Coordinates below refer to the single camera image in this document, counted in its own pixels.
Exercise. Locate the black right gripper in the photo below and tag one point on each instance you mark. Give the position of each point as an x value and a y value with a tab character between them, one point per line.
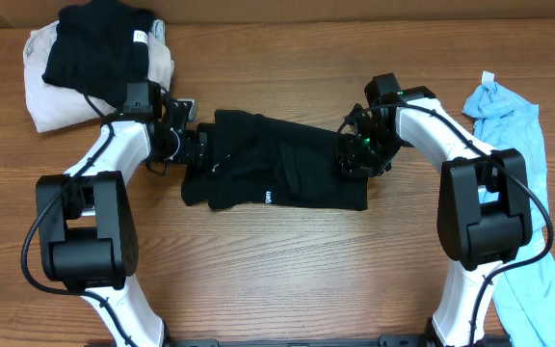
356	164

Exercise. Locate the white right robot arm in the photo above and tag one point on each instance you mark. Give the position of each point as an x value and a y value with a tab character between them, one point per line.
483	214

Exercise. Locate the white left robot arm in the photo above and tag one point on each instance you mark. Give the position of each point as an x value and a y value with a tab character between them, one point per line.
83	242

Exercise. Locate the black t-shirt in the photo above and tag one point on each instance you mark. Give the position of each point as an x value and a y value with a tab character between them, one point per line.
252	158

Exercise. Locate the folded black garment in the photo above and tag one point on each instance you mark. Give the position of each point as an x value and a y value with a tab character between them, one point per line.
95	52

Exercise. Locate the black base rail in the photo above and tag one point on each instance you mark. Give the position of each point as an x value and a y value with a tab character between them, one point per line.
277	342

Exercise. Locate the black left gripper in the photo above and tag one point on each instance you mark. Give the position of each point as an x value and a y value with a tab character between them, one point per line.
200	148

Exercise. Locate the folded beige garment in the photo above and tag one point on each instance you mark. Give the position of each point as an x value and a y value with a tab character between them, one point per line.
52	107

